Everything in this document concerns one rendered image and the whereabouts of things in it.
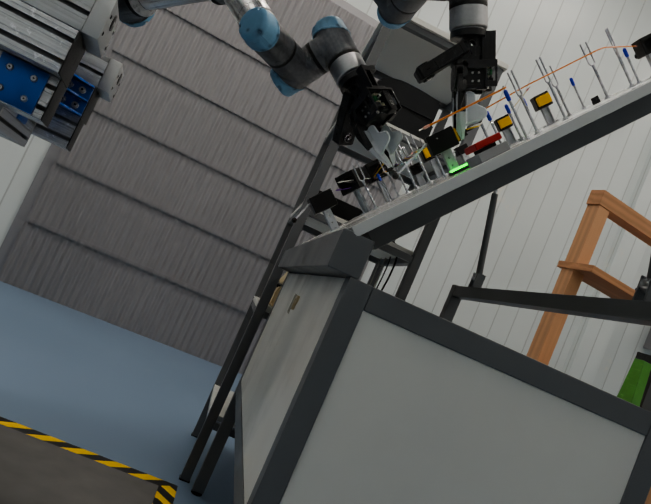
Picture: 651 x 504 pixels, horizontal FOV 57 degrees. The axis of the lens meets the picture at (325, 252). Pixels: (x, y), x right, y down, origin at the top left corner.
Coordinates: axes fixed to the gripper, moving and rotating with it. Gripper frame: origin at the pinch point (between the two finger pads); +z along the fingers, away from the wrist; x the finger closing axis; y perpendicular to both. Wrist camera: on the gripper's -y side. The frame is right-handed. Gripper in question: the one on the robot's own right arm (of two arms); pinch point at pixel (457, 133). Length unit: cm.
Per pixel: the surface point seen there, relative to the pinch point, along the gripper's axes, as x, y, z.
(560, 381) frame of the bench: -27, 12, 43
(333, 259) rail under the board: -33.0, -23.7, 22.3
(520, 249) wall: 431, 120, 56
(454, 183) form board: -27.7, -4.6, 10.9
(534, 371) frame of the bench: -28, 8, 41
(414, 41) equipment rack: 119, 1, -50
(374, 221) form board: -31.1, -17.3, 16.6
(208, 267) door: 325, -138, 60
